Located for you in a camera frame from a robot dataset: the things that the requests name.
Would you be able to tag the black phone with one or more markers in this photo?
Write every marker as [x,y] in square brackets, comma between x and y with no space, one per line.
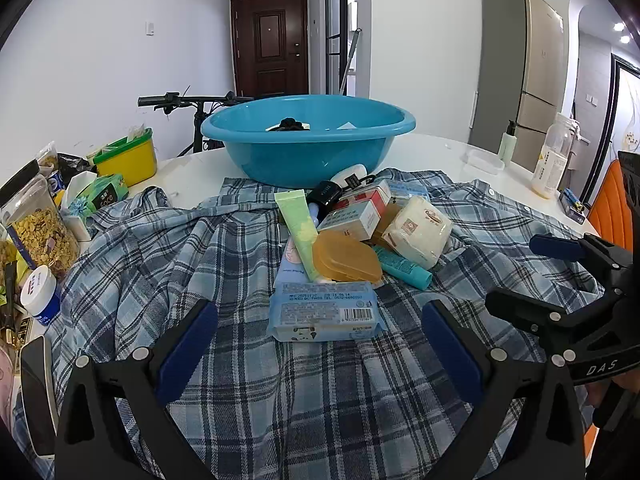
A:
[37,395]

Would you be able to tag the orange chair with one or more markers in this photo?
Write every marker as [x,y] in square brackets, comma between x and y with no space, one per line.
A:
[607,210]

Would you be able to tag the white paper scrap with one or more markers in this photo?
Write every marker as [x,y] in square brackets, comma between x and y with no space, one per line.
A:
[346,125]

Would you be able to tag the clear plastic container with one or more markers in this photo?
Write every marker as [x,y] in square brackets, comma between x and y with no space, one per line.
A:
[482,162]

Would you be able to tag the black item with pink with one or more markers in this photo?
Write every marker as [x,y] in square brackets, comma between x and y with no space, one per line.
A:
[289,124]

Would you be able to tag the white wall socket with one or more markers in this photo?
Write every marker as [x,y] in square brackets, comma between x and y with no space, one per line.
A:
[591,100]

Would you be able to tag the light green tube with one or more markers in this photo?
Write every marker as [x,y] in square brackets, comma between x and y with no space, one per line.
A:
[300,230]

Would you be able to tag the teal tube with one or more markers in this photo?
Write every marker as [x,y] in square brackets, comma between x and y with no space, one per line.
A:
[405,267]

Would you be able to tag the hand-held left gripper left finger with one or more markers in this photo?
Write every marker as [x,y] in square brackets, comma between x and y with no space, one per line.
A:
[190,342]

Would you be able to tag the clear snack bag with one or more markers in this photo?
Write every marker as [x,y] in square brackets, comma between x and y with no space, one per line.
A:
[47,157]

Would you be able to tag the white light switch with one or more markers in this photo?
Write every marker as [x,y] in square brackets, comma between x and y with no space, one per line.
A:
[150,27]

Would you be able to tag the blue plaid shirt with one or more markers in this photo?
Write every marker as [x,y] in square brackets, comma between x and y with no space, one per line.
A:
[150,260]

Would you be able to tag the brown door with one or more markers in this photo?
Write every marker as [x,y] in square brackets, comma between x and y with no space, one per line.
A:
[270,45]

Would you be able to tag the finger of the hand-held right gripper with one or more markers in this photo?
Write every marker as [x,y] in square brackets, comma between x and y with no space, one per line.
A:
[552,246]
[545,315]

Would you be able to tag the red and grey carton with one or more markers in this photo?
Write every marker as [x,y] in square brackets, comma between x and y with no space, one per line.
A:
[350,220]

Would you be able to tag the white plastic bottle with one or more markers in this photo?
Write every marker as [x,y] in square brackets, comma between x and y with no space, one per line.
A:
[350,174]

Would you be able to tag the cereal bag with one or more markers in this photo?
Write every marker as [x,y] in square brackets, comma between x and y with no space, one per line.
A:
[40,230]

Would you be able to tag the red and white box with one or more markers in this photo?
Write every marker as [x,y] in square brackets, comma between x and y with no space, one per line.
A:
[367,192]

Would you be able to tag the black framed glass door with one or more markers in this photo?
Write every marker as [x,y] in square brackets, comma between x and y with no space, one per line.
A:
[332,40]

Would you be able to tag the blue and white can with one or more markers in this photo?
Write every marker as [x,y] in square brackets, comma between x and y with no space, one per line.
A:
[56,182]

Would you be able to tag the beige refrigerator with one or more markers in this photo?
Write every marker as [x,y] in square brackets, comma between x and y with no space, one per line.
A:
[500,60]

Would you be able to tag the mop pole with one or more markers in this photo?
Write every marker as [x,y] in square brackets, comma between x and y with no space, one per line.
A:
[351,60]

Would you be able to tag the black bicycle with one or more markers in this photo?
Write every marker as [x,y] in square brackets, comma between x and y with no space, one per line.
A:
[200,110]

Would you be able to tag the yellow bin with green rim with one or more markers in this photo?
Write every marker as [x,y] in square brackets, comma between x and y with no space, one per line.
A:
[130,165]

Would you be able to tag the green tissue packet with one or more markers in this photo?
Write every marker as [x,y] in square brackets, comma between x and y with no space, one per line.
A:
[102,195]

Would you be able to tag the clear jar with white lid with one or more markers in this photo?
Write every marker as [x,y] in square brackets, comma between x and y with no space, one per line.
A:
[550,165]

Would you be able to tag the black bag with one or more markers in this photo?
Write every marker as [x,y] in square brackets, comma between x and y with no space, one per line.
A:
[72,164]

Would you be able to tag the white cotton pads pack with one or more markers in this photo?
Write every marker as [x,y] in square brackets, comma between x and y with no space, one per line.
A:
[420,230]

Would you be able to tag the light blue box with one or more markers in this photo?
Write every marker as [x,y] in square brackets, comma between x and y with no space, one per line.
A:
[407,191]

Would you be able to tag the blue wet wipes packet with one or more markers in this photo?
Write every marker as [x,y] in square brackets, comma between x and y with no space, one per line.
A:
[325,310]

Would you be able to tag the pale blue sachet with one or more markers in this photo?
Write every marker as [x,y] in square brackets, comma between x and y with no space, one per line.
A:
[291,265]

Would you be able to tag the blue plastic basin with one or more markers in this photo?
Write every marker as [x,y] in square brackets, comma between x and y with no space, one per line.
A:
[300,155]

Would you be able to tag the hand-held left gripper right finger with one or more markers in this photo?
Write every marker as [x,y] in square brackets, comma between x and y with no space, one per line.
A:
[450,347]

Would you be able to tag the green pump bottle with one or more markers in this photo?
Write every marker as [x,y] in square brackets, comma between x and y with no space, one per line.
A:
[508,147]

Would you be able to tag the orange soap box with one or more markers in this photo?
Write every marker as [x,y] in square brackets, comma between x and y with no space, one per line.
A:
[345,257]

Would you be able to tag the white desktop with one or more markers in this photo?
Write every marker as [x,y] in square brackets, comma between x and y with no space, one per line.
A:
[440,155]

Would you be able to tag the small blue bottle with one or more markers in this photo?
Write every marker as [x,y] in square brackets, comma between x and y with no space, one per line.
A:
[315,215]

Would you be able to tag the white jar with blue label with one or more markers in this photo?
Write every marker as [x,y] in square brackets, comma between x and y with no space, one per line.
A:
[40,295]

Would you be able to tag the small blue box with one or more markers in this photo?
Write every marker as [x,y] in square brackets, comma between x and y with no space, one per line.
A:
[573,206]

